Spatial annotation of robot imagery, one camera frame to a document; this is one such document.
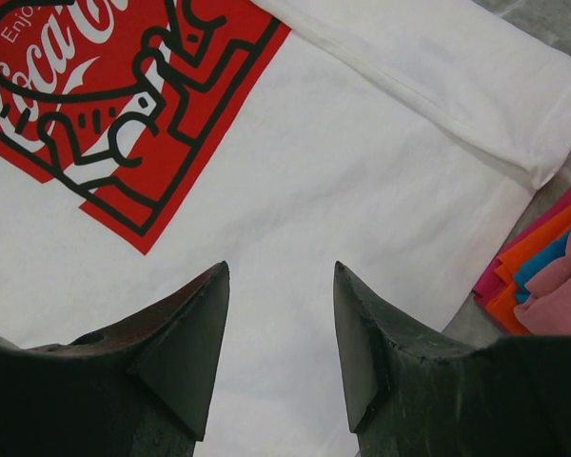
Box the blue folded t shirt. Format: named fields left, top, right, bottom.
left=513, top=229, right=571, bottom=305

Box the magenta folded t shirt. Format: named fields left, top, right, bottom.
left=472, top=169, right=571, bottom=308

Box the white t shirt red print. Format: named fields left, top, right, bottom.
left=0, top=1, right=571, bottom=456

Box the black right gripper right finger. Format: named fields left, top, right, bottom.
left=333, top=264, right=571, bottom=456

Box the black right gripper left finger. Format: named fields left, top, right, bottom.
left=0, top=262, right=229, bottom=456

